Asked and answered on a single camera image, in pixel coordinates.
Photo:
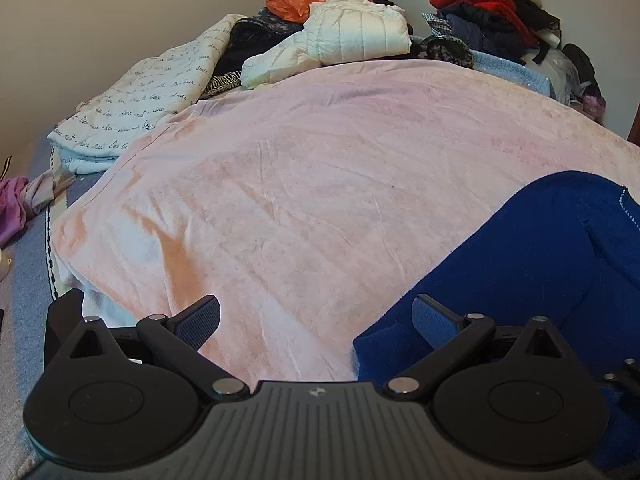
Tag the red garment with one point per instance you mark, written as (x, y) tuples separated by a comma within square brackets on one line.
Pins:
[(480, 2)]

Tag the white puffer jacket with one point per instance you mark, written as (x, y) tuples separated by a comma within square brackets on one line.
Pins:
[(345, 35)]

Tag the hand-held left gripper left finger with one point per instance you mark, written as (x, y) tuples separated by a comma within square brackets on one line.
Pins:
[(201, 321)]

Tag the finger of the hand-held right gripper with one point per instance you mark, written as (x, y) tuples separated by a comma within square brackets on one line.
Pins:
[(624, 375)]

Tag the black patterned garment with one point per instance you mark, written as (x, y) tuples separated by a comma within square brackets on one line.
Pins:
[(255, 42)]

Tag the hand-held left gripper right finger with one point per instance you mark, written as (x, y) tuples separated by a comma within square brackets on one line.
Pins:
[(431, 320)]

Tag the pile of dark clothes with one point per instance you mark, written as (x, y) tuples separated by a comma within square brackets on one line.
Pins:
[(505, 15)]

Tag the blue-grey bed sheet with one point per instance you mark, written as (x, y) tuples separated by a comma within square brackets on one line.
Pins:
[(30, 280)]

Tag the white script-print quilt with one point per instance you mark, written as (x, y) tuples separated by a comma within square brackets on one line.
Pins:
[(150, 95)]

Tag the blue knit garment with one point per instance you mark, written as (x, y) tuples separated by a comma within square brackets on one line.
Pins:
[(530, 270)]

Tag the purple cloth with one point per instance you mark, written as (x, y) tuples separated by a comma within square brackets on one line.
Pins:
[(12, 205)]

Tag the light blue knit blanket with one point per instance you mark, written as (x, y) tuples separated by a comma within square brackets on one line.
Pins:
[(515, 72)]

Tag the pink fleece blanket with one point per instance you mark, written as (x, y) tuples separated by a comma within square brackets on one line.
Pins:
[(320, 195)]

